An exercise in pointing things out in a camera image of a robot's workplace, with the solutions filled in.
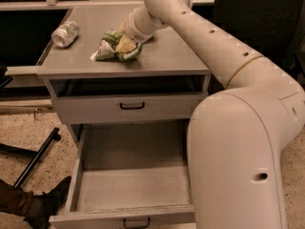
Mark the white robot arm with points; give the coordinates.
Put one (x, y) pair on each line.
(235, 137)

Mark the grey drawer cabinet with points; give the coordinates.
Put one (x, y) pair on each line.
(166, 65)

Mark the silver green soda can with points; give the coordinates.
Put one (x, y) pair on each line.
(65, 34)

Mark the black metal stand leg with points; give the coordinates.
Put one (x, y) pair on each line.
(34, 156)

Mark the brown trouser leg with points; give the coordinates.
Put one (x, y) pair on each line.
(14, 200)

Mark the green jalapeno chip bag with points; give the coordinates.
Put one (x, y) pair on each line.
(106, 49)

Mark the closed grey top drawer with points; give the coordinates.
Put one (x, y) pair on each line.
(125, 108)

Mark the black shoe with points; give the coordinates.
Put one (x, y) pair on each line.
(46, 205)

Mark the open grey middle drawer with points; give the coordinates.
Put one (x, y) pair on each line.
(129, 176)

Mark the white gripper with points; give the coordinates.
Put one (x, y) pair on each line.
(131, 32)

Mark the black office chair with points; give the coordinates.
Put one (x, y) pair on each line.
(268, 26)

